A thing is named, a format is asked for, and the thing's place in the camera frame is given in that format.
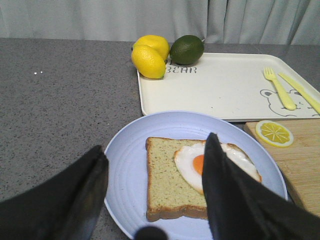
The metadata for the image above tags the fried egg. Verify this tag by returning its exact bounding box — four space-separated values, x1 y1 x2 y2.
174 140 262 195

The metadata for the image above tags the yellow lemon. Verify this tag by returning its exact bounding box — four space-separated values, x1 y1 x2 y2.
132 35 170 61
131 44 166 79

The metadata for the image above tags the rear yellow lemon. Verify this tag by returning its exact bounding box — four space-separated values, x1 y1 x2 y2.
132 35 170 61

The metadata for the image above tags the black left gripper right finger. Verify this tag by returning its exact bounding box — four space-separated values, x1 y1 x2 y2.
202 133 320 240

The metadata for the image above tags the front yellow lemon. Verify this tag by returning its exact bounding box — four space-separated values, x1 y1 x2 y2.
131 44 166 79

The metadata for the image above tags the green lime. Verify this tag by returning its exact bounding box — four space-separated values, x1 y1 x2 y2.
169 35 205 65

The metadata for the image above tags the grey curtain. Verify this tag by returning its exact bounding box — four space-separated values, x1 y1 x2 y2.
0 0 320 45

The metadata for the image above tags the wooden cutting board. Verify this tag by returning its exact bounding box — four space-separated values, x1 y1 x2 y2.
243 118 320 216

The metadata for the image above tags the bottom bread slice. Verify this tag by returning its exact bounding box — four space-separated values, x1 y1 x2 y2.
145 137 208 222

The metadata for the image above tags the light blue round plate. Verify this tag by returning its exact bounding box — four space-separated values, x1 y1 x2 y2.
104 111 288 239

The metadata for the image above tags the yellow plastic fork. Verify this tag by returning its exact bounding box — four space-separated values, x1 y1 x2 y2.
263 67 297 111

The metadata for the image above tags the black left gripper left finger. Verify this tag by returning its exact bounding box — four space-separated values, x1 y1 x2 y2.
0 145 109 240

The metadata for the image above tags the white bear tray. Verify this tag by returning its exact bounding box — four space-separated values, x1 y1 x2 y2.
137 53 320 122

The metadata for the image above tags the lemon slice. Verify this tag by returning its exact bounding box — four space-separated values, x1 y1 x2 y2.
255 120 294 148

